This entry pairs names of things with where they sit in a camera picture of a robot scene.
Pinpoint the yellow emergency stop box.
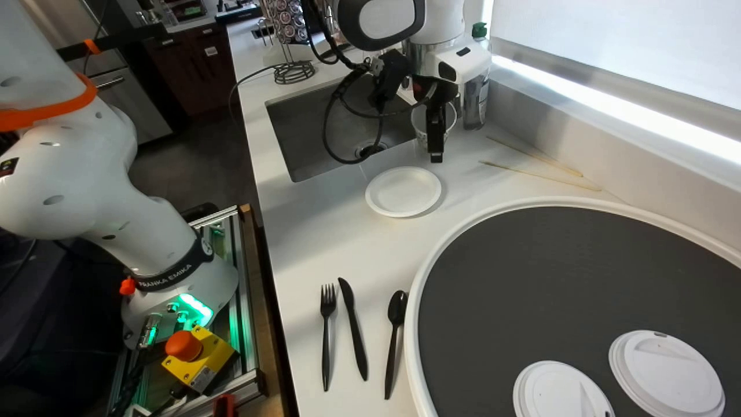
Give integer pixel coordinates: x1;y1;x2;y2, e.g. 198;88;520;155
158;327;235;395

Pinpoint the stainless steel sink basin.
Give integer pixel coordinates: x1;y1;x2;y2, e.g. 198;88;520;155
263;71;423;185

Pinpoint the thin black cord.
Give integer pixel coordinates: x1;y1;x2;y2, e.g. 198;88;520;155
229;63;279;104

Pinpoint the black plastic fork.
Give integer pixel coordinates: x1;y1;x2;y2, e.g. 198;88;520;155
317;279;341;393

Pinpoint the black fabric bag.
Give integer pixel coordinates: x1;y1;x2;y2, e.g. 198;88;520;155
0;228;126;417

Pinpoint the red handled tool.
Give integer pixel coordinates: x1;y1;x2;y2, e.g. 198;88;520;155
213;391;237;417

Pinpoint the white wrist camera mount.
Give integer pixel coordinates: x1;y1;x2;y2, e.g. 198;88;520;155
432;41;496;86

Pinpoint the round black white-rimmed tray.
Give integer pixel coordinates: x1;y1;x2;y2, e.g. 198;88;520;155
400;194;741;417

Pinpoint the white cup lid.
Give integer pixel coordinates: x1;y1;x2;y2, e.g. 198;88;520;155
606;327;730;417
508;356;618;417

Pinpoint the clear green-capped soap bottle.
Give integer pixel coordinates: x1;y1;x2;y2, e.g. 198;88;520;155
457;21;496;130

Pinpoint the metal robot mounting cart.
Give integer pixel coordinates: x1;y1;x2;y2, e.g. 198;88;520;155
103;202;270;417

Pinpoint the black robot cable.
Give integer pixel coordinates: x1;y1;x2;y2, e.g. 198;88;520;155
302;0;388;166

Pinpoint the small white plate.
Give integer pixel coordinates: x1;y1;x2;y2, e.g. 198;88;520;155
360;165;446;223

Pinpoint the black plastic knife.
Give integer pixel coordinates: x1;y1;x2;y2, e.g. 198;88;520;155
336;275;372;384

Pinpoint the dark brown cabinet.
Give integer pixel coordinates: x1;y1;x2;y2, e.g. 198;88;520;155
141;21;237;121

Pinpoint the black plastic spoon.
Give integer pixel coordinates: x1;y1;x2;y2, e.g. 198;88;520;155
382;287;409;403

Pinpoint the stainless steel appliance front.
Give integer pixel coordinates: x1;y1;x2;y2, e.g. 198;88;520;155
74;44;175;150

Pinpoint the thin wooden stir stick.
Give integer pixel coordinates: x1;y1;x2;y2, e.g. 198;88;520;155
476;155;606;197

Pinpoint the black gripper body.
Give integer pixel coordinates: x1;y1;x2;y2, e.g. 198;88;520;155
409;71;461;114

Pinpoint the wire pod rack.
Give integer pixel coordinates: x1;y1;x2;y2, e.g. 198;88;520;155
258;0;319;86

